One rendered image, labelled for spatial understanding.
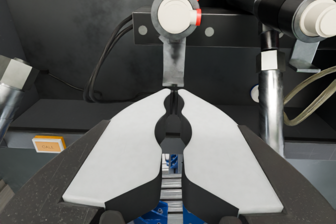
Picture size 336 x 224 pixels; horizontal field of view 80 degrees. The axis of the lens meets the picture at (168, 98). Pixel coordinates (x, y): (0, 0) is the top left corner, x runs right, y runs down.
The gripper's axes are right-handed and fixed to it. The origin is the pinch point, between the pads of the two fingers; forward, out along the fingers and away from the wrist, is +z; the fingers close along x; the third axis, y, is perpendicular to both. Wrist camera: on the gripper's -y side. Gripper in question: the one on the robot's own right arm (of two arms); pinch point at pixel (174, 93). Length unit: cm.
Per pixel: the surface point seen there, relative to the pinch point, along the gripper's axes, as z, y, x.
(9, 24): 27.3, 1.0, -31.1
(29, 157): 111, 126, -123
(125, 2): 28.5, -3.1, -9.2
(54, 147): 15.3, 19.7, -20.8
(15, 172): 111, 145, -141
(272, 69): 4.2, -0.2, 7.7
